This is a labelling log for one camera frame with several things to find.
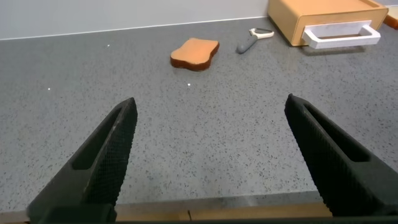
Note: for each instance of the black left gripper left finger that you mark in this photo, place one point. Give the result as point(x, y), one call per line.
point(105, 174)

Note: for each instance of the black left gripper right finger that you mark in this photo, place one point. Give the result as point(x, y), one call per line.
point(335, 174)

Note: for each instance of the yellow drawer case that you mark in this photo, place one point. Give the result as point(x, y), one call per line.
point(317, 7)

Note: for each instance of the brown toast slice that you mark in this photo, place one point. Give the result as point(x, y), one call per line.
point(194, 53)

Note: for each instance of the white bread slice orange crust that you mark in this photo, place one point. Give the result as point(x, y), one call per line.
point(392, 18)

